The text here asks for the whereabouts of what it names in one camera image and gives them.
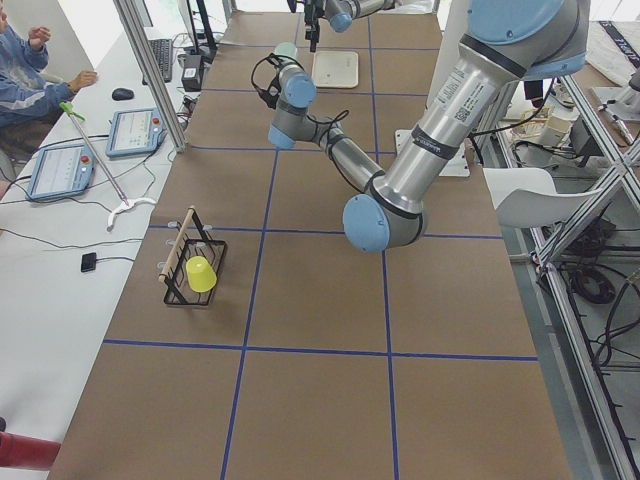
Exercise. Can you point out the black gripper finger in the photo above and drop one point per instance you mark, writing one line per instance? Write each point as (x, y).
(313, 39)

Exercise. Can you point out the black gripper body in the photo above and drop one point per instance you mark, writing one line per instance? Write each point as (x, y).
(313, 20)
(273, 80)

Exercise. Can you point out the light green plastic cup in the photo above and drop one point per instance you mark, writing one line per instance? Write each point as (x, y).
(286, 49)

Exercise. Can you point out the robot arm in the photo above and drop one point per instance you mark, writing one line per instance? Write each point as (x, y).
(504, 42)
(339, 14)

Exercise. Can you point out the cream rabbit print tray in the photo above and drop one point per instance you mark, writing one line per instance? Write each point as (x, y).
(335, 69)

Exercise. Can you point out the yellow plastic cup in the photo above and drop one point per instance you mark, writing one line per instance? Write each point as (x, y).
(201, 276)

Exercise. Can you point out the black power adapter box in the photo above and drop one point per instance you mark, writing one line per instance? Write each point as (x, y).
(192, 73)

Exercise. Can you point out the black keyboard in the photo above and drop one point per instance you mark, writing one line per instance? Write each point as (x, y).
(162, 50)

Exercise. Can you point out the blue teach pendant far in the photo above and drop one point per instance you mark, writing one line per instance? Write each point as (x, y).
(135, 132)

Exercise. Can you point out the blue teach pendant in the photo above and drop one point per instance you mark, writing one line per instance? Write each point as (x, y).
(135, 132)
(61, 172)

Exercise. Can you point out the black computer mouse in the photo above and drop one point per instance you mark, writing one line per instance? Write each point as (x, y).
(122, 94)

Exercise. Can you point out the green white reacher stick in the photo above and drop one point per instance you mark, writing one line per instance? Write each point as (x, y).
(126, 202)

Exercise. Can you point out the blue teach pendant near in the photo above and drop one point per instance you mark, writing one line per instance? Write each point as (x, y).
(61, 172)

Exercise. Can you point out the person in blue shirt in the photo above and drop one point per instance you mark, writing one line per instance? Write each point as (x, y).
(30, 105)

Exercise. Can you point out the small black square device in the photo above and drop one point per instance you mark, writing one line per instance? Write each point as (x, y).
(88, 262)

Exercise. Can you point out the white plastic chair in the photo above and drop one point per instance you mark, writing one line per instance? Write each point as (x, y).
(527, 197)

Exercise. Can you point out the red cylinder object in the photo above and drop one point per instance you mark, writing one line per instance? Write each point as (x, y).
(27, 453)

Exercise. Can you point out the black wire cup rack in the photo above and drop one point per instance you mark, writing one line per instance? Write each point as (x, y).
(193, 239)

